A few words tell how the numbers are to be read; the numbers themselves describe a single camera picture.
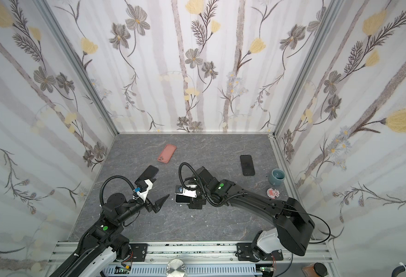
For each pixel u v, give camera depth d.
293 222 0.42
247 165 1.08
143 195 0.63
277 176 0.95
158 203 0.66
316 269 0.62
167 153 1.11
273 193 0.89
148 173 1.00
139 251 0.74
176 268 0.58
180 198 0.69
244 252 0.74
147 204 0.64
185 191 0.66
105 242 0.55
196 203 0.70
